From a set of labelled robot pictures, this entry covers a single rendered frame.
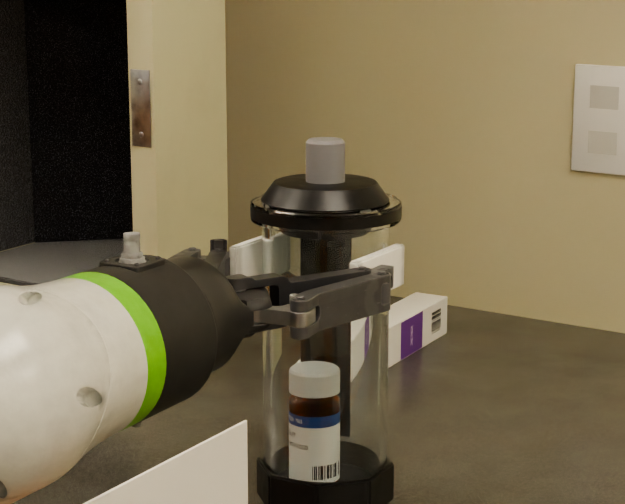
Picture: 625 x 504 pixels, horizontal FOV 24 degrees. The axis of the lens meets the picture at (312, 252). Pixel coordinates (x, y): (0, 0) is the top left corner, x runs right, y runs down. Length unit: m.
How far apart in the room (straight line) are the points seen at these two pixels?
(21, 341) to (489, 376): 0.75
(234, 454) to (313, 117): 1.25
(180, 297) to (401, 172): 0.88
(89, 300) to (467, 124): 0.91
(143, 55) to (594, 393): 0.52
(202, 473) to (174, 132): 0.87
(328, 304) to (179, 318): 0.13
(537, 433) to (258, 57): 0.70
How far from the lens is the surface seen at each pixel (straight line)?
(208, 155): 1.40
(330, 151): 1.02
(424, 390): 1.36
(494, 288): 1.66
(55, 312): 0.75
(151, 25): 1.32
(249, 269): 1.05
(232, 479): 0.52
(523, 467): 1.19
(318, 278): 0.95
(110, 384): 0.77
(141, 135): 1.34
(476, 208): 1.65
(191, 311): 0.83
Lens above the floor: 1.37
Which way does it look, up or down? 13 degrees down
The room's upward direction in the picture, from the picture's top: straight up
